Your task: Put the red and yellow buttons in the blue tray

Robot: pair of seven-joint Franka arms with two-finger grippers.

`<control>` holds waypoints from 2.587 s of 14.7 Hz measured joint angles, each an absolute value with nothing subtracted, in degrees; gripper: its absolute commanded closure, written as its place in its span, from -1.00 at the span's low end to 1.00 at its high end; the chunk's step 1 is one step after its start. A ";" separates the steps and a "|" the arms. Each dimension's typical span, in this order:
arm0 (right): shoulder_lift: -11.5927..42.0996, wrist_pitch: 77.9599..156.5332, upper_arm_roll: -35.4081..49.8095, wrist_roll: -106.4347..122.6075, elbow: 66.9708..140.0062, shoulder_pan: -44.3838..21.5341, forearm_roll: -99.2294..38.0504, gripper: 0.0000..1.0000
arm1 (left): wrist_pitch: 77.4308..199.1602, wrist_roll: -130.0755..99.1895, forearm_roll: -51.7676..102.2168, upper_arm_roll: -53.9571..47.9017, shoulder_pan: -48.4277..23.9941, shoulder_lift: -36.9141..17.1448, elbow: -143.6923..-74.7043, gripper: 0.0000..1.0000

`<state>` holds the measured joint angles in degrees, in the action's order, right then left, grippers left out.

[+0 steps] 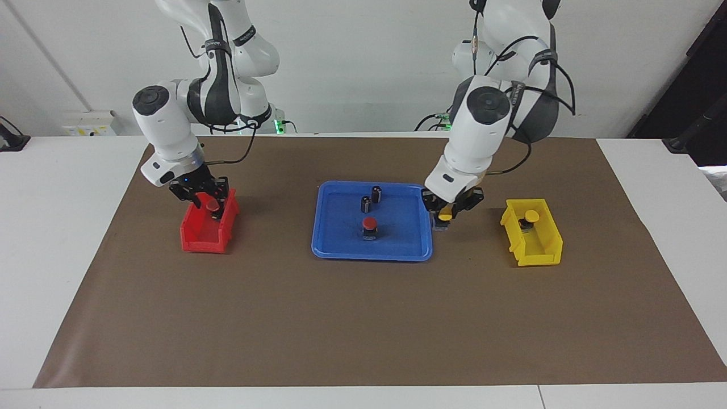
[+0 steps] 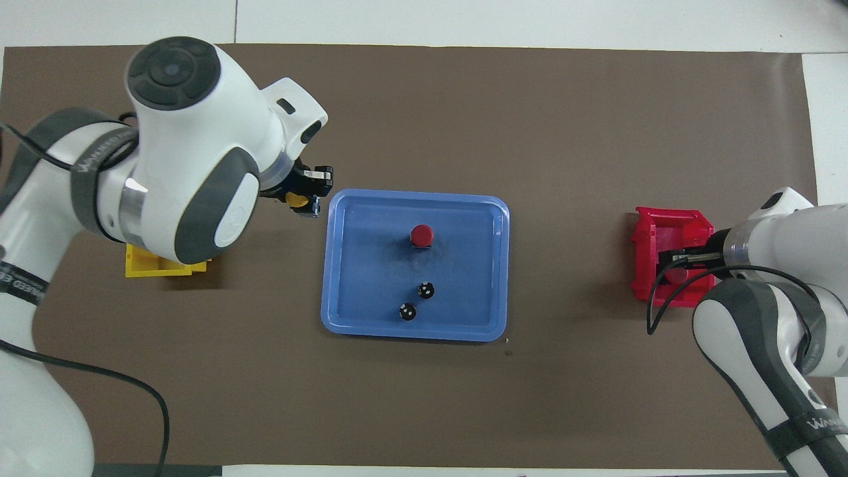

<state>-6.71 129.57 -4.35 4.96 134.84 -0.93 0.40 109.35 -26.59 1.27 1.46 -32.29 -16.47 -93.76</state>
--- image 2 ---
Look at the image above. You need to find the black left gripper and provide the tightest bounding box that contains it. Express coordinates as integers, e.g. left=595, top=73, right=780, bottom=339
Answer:
left=262, top=162, right=332, bottom=218

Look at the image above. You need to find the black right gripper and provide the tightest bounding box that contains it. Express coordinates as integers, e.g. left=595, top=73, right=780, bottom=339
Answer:
left=670, top=232, right=731, bottom=274

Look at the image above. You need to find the blue plastic tray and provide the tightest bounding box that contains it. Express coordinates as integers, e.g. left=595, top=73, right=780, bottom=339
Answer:
left=321, top=189, right=511, bottom=343

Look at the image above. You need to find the red plastic bin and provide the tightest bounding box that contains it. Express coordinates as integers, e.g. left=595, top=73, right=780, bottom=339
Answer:
left=630, top=207, right=717, bottom=309

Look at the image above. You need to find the yellow plastic bin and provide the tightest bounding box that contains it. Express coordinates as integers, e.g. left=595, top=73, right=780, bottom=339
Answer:
left=125, top=244, right=211, bottom=279

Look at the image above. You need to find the brown table mat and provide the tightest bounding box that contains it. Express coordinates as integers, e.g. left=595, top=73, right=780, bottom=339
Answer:
left=0, top=43, right=842, bottom=471

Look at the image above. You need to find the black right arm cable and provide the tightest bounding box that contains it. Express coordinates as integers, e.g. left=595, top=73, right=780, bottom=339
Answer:
left=647, top=264, right=822, bottom=335

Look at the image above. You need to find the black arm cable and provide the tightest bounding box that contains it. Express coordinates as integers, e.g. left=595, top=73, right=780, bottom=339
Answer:
left=647, top=264, right=822, bottom=335
left=0, top=113, right=171, bottom=477

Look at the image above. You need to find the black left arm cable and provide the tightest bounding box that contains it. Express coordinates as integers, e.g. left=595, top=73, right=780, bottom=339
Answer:
left=0, top=113, right=171, bottom=477

